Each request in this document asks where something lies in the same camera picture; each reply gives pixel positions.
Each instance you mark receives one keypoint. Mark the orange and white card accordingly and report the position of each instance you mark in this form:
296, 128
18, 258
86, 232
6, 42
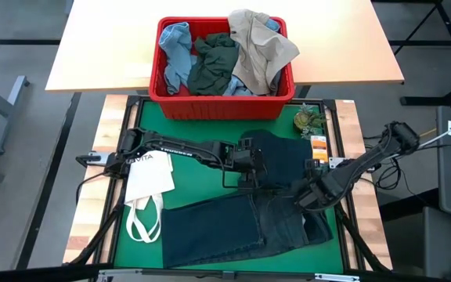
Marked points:
319, 149

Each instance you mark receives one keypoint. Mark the red plastic laundry bin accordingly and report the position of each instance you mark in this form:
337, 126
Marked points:
217, 107

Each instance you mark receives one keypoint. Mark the light blue garment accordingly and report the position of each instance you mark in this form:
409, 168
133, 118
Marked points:
176, 51

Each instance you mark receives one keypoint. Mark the silver frame bracket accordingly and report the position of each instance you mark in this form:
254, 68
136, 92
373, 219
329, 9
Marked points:
112, 276
337, 277

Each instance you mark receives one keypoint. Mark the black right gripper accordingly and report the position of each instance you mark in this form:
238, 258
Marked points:
315, 192

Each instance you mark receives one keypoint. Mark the green table mat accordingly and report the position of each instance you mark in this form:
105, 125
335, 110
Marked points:
194, 176

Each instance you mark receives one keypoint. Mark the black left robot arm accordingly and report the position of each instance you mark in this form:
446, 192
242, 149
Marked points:
178, 148

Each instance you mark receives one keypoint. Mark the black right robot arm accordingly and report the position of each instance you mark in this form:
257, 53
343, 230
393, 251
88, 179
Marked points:
366, 164

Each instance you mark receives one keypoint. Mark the beige garment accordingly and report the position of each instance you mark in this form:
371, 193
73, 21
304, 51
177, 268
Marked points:
260, 51

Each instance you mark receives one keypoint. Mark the grey box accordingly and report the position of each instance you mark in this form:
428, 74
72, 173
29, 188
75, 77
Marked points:
421, 243

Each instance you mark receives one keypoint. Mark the grey metal stand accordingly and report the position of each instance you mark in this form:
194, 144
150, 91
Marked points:
9, 113

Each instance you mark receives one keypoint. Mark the black diagonal strut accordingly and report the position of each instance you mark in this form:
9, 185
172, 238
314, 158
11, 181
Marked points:
365, 243
97, 231

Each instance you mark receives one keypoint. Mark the black aluminium table frame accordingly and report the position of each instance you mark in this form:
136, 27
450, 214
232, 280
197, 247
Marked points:
133, 101

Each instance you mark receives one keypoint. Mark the small artificial potted plant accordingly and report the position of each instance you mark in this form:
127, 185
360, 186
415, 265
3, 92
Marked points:
307, 117

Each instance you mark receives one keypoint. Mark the light wood table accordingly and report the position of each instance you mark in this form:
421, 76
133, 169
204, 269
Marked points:
100, 47

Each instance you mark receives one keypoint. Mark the cream canvas tote bag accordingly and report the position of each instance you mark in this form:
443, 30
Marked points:
147, 176

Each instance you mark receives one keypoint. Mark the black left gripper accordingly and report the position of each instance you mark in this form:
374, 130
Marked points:
249, 160

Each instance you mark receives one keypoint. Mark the dark green garment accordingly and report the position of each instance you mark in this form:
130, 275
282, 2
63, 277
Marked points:
213, 66

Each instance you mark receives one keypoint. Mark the black metal stand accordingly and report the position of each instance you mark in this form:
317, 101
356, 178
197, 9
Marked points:
437, 100

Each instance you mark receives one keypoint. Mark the dark blue denim jeans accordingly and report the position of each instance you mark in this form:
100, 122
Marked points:
217, 231

